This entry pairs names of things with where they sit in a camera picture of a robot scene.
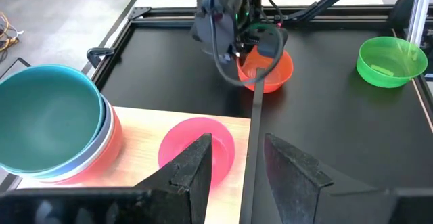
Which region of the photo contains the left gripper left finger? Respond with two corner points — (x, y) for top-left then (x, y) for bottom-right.
(135, 133), (213, 224)

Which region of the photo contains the yellow cable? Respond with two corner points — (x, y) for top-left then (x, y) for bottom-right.
(0, 11), (24, 54)

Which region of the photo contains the large lavender-blue bowl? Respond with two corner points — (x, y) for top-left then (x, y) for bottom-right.
(6, 93), (115, 181)

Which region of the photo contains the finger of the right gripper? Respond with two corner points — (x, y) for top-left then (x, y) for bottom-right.
(191, 12), (240, 62)
(258, 27), (289, 58)

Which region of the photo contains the black table clamp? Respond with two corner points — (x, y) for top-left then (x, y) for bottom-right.
(86, 47), (116, 70)

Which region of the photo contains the silver aluminium post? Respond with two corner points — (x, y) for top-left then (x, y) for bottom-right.
(407, 0), (433, 47)

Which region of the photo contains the black diagonal support strut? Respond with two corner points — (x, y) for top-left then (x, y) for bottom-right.
(283, 0), (370, 22)

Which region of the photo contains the black table mat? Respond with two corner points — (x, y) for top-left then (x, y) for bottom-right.
(99, 26), (433, 224)

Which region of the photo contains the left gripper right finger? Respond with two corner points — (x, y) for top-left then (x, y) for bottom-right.
(263, 132), (334, 224)

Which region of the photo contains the small pink plastic bowl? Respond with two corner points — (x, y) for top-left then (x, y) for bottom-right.
(158, 116), (236, 188)

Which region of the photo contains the small green plastic bowl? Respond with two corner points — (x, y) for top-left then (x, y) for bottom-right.
(355, 35), (429, 89)

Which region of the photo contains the small orange plastic bowl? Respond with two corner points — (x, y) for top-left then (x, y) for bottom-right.
(235, 45), (294, 95)

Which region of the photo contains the wooden shelf with black frame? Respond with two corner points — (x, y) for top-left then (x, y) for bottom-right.
(0, 57), (265, 224)

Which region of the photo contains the large teal bowl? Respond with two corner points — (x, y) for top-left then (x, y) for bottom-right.
(0, 64), (106, 179)

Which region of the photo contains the large white bowl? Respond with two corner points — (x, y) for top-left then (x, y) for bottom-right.
(40, 107), (124, 186)

